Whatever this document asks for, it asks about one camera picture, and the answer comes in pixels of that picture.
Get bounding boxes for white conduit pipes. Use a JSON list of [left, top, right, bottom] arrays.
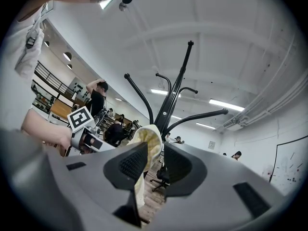
[[215, 73, 308, 132]]

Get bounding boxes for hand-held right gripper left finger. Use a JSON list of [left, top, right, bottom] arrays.
[[48, 142, 148, 231]]

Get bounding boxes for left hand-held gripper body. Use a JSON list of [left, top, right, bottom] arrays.
[[66, 106, 103, 157]]

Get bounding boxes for person's white shirt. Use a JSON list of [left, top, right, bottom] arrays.
[[0, 0, 49, 129]]

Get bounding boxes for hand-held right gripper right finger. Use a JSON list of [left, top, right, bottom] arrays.
[[154, 142, 287, 231]]

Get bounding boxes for black coat rack stand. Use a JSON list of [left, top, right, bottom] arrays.
[[124, 40, 229, 141]]

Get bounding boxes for whiteboard on black stand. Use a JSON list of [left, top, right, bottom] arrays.
[[268, 135, 308, 197]]

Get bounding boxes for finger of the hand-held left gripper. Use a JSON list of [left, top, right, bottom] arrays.
[[95, 140, 116, 153]]

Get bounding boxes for person's left hand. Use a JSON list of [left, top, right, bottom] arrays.
[[54, 128, 73, 156]]

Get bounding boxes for black office chair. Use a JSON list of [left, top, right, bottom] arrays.
[[150, 164, 170, 192]]

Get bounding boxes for yellow clothes garment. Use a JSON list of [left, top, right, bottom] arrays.
[[127, 125, 162, 209]]

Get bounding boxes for black metal railing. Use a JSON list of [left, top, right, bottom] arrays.
[[31, 61, 75, 98]]

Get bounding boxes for wooden table white frame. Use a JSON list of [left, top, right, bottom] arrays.
[[48, 99, 73, 124]]

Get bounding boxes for person's left forearm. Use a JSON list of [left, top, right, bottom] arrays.
[[21, 108, 62, 151]]

